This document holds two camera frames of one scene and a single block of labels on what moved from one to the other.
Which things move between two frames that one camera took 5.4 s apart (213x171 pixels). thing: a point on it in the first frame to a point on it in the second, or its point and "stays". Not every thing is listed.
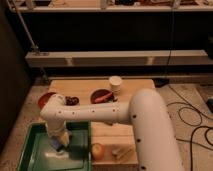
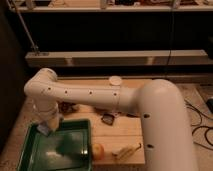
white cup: [115, 82] stays
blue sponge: [55, 143] to [43, 128]
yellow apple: [97, 151] stays
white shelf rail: [138, 58] stays
